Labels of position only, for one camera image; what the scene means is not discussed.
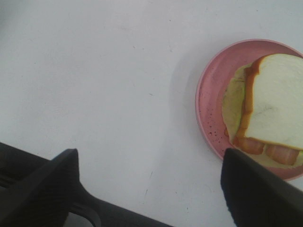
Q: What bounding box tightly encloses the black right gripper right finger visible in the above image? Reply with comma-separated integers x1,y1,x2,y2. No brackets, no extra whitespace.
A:
221,148,303,227

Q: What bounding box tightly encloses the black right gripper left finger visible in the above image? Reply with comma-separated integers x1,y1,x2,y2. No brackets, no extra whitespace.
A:
0,149,101,227

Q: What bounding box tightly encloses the white bread sandwich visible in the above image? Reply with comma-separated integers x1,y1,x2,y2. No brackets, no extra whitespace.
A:
222,53,303,168

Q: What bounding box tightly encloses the pink round plate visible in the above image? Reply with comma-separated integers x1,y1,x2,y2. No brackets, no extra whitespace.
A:
196,39,303,180

